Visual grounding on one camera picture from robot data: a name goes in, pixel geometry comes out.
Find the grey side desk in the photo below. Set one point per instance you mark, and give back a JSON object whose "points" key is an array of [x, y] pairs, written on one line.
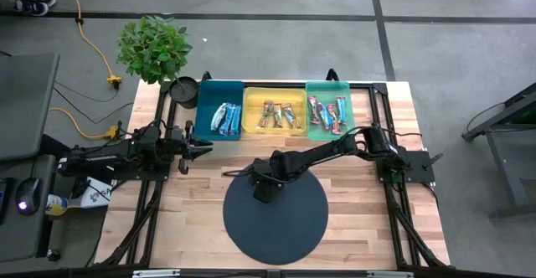
{"points": [[25, 102]]}

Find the black plant pot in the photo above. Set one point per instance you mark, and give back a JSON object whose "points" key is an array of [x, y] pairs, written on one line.
{"points": [[184, 90]]}

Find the white printed bag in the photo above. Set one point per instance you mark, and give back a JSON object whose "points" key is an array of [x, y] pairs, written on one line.
{"points": [[96, 194]]}

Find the dark grey desk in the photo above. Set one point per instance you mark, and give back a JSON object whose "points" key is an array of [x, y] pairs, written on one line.
{"points": [[21, 236]]}

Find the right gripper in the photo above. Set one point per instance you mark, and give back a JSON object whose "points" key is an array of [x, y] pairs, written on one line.
{"points": [[266, 181]]}

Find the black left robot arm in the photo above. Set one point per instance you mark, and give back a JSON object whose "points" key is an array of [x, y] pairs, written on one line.
{"points": [[104, 156]]}

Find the grey metal stand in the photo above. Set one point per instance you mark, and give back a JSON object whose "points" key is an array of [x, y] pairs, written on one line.
{"points": [[508, 152]]}

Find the green translucent plastic bin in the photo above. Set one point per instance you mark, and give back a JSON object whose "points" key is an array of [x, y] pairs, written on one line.
{"points": [[326, 89]]}

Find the small black caster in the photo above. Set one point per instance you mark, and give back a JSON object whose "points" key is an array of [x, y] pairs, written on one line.
{"points": [[53, 255]]}

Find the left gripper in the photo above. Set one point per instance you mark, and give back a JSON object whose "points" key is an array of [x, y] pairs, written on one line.
{"points": [[176, 144]]}

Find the orange label granola bar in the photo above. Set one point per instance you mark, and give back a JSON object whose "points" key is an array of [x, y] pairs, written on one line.
{"points": [[264, 114], [271, 118], [290, 116], [278, 115]]}

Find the blue label granola bar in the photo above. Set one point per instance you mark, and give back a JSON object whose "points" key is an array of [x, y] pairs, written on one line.
{"points": [[225, 121], [231, 122], [238, 121], [217, 116]]}

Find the black computer mouse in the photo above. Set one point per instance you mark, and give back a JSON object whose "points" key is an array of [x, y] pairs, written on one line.
{"points": [[27, 196]]}

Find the yellow drink bottle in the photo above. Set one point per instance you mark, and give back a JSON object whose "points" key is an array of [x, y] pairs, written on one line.
{"points": [[56, 205]]}

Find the green leafy plant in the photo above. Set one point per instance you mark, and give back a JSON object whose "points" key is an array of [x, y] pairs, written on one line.
{"points": [[154, 49]]}

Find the round dark blue woven mat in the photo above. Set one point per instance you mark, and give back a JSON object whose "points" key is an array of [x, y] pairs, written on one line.
{"points": [[276, 228]]}

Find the blue plastic bin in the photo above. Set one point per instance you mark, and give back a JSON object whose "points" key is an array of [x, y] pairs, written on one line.
{"points": [[218, 91]]}

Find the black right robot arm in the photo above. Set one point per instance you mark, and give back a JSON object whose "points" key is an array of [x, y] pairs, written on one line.
{"points": [[318, 154]]}

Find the yellow plastic bin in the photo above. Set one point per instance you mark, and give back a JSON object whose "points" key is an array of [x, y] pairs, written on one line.
{"points": [[274, 96]]}

